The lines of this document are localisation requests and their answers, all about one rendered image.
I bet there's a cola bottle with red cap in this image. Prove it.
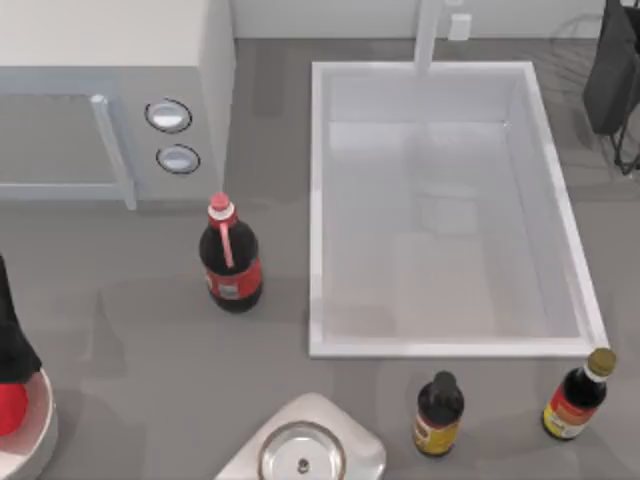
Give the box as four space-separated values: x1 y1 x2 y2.
198 191 264 315

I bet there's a white sink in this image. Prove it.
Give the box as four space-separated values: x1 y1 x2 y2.
307 60 611 360

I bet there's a round silver microwave knob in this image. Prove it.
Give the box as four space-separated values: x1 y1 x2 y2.
143 97 194 135
154 143 202 176

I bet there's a pale kitchen scale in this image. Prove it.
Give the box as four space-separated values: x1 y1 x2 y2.
214 391 388 480

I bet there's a dark bottle with black cap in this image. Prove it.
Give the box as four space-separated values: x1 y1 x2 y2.
412 370 467 458

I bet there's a tall white tap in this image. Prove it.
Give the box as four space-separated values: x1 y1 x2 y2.
412 0 442 77

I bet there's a pale microwave oven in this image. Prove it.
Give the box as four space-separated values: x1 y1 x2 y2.
0 0 236 212

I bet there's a dark bottle with gold cap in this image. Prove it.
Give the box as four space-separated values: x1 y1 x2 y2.
542 347 618 442

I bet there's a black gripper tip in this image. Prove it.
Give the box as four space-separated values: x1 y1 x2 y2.
0 254 44 387

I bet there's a black chair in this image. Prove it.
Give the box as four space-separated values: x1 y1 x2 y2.
582 0 640 177

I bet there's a red round part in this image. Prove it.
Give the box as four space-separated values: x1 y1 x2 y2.
0 382 30 438

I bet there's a pale microwave door handle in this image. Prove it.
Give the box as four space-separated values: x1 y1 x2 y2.
90 93 138 211

